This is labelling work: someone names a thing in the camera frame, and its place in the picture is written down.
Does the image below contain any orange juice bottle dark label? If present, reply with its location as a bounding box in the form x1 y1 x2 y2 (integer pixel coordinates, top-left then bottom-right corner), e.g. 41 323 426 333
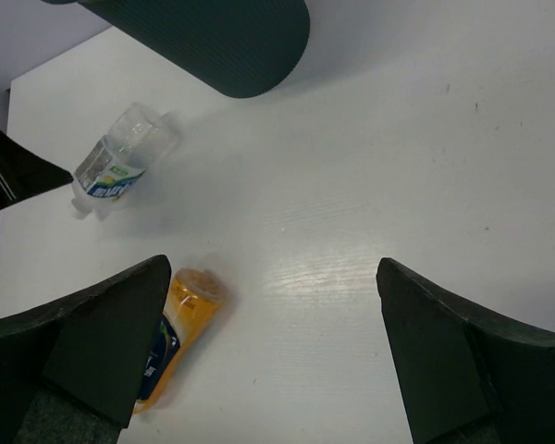
133 268 228 414

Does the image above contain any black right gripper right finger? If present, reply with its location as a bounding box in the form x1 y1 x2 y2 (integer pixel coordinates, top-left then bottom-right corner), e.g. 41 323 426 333
376 258 555 443

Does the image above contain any dark green plastic bin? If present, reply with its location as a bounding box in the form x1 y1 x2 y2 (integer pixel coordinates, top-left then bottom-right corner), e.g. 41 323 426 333
41 0 312 100

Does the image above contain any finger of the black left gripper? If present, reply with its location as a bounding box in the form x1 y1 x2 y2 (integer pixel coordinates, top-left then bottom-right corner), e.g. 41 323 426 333
0 130 73 211

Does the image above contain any clear bottle green blue label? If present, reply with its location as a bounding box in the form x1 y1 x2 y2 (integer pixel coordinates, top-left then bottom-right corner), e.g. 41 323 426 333
70 103 181 220

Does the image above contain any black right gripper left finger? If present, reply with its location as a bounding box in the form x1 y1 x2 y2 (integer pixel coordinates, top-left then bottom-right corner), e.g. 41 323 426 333
0 254 171 443

